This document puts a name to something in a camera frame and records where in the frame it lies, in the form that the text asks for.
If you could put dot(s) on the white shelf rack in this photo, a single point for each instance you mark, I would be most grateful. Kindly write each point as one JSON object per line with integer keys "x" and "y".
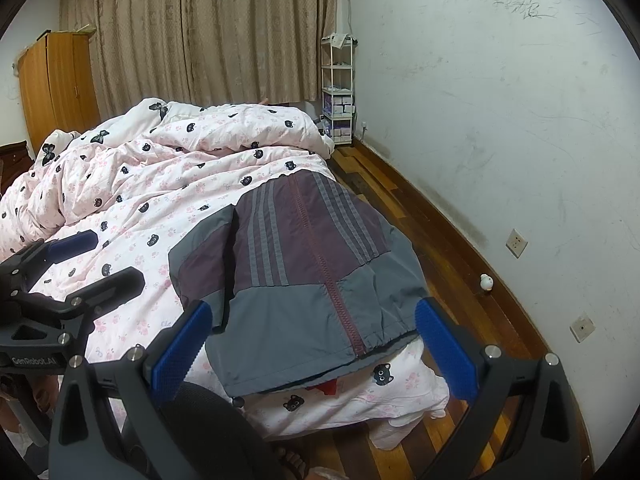
{"x": 337, "y": 70}

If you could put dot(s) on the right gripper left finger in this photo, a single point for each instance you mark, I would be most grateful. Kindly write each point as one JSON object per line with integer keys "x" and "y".
{"x": 86, "y": 441}

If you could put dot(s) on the white wall socket lower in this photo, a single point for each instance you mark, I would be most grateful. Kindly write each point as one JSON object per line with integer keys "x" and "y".
{"x": 582, "y": 328}

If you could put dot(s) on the grey purple zip jacket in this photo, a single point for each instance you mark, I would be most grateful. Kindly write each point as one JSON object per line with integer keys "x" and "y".
{"x": 306, "y": 283}

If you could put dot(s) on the pink cat print duvet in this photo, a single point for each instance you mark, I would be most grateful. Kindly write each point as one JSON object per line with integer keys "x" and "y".
{"x": 141, "y": 181}

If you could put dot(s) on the beige curtain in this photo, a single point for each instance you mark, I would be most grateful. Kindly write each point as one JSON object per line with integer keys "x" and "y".
{"x": 202, "y": 52}

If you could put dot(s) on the white wall socket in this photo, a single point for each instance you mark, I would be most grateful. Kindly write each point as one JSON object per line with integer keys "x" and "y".
{"x": 516, "y": 243}
{"x": 582, "y": 328}

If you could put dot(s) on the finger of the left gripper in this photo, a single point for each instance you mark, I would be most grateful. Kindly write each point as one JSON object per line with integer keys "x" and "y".
{"x": 34, "y": 260}
{"x": 98, "y": 298}

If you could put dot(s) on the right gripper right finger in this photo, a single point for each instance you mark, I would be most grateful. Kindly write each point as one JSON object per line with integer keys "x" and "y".
{"x": 542, "y": 441}

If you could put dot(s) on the orange wooden wardrobe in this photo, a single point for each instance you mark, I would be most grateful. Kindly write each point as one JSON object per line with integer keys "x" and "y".
{"x": 56, "y": 84}

